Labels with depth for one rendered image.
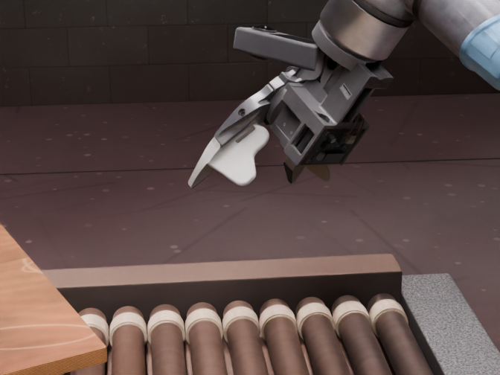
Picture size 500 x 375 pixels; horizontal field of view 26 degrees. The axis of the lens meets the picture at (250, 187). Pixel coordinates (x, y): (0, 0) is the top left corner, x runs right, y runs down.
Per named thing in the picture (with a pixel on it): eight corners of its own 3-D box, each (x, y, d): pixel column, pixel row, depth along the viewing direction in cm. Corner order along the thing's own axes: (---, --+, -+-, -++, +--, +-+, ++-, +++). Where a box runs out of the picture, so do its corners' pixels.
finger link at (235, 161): (205, 207, 101) (283, 148, 102) (173, 165, 104) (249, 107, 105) (216, 220, 104) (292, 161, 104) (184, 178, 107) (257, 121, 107)
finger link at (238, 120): (217, 138, 102) (291, 82, 103) (208, 128, 103) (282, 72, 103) (231, 160, 107) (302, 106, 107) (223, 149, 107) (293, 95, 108)
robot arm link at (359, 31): (326, -26, 98) (379, -17, 104) (300, 14, 101) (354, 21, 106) (376, 24, 95) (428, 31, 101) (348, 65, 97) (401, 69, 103)
